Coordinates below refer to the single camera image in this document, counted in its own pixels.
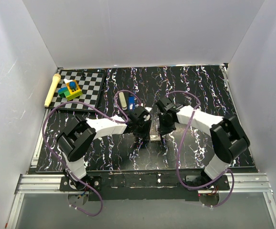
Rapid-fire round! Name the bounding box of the purple cable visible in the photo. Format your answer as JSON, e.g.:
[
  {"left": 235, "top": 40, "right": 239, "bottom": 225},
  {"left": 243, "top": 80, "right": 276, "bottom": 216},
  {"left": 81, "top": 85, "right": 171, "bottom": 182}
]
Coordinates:
[
  {"left": 165, "top": 90, "right": 235, "bottom": 207},
  {"left": 43, "top": 90, "right": 143, "bottom": 217}
]

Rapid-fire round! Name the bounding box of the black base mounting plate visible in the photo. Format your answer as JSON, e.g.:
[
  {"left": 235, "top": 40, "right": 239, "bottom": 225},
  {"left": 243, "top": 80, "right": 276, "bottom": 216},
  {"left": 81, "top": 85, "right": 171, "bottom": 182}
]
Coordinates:
[{"left": 59, "top": 169, "right": 231, "bottom": 201}]

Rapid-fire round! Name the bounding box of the black white checkerboard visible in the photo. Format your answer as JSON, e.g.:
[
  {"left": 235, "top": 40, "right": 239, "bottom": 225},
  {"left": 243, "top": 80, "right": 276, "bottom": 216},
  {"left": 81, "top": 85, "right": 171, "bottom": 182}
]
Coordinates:
[{"left": 44, "top": 70, "right": 105, "bottom": 112}]

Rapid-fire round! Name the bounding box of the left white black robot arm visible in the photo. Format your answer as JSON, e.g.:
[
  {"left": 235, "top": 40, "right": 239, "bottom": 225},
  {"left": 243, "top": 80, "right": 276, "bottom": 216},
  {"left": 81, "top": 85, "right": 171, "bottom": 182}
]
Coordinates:
[{"left": 57, "top": 105, "right": 152, "bottom": 191}]

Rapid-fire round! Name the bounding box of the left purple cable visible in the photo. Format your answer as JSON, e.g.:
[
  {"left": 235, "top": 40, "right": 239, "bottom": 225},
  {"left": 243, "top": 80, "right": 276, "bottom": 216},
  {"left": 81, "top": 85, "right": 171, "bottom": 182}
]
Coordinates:
[{"left": 43, "top": 90, "right": 143, "bottom": 217}]

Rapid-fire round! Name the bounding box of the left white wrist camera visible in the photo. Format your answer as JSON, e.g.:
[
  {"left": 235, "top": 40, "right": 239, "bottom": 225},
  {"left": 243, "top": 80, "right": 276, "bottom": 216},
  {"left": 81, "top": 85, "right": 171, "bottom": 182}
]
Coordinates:
[{"left": 143, "top": 107, "right": 152, "bottom": 122}]

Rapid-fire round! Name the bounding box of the colourful toy block assembly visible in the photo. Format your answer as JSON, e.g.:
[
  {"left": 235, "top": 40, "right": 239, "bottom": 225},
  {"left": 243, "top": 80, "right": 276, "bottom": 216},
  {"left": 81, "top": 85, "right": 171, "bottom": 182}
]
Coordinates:
[{"left": 58, "top": 80, "right": 83, "bottom": 101}]

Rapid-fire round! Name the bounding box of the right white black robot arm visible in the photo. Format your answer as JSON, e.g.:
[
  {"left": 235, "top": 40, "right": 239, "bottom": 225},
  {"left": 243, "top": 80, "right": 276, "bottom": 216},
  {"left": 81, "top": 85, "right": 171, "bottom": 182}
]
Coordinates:
[{"left": 156, "top": 97, "right": 250, "bottom": 190}]

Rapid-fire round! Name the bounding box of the aluminium frame rail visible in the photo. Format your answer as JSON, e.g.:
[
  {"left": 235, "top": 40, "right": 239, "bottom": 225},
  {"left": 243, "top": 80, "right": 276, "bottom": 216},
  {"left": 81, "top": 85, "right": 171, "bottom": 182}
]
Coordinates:
[{"left": 5, "top": 174, "right": 69, "bottom": 229}]

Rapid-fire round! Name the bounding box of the staple box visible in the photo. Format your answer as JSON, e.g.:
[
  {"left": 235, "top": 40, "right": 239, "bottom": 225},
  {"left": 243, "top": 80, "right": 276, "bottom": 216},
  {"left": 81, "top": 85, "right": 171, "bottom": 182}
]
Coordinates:
[{"left": 150, "top": 135, "right": 161, "bottom": 142}]

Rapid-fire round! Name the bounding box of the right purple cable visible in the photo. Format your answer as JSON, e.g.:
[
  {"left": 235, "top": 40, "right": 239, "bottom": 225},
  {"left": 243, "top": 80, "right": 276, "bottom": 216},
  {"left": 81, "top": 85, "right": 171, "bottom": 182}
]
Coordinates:
[{"left": 165, "top": 90, "right": 235, "bottom": 207}]

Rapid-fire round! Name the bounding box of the white cream stapler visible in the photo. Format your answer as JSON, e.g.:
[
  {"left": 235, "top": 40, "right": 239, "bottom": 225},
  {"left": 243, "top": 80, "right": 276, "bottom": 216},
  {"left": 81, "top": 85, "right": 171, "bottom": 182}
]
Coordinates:
[{"left": 118, "top": 92, "right": 127, "bottom": 111}]

